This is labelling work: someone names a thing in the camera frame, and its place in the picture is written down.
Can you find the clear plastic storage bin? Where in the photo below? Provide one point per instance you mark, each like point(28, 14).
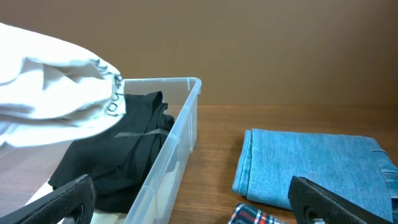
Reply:
point(25, 171)

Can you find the red blue plaid shirt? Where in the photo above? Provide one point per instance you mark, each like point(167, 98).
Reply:
point(247, 214)

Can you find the black garment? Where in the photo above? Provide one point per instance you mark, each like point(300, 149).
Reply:
point(119, 159)

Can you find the white printed shirt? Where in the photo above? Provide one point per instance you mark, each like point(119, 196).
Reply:
point(54, 91)

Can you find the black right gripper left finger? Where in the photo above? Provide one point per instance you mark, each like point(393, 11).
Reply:
point(73, 202)

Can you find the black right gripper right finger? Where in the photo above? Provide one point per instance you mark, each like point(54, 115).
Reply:
point(311, 204)

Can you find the blue jeans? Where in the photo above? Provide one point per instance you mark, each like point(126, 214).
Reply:
point(353, 167)

